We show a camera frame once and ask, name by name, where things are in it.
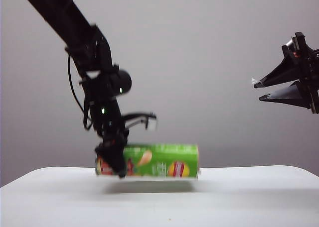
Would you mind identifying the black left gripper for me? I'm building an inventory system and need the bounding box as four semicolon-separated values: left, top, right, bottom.
94;119;130;180

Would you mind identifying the green Lay's chips tub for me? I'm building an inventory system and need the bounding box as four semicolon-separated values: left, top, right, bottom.
95;143;200;180

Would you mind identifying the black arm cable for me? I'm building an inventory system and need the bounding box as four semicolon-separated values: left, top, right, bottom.
66;53;93;131

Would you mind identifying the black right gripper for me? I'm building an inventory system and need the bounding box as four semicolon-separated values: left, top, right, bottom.
251;32;319;114

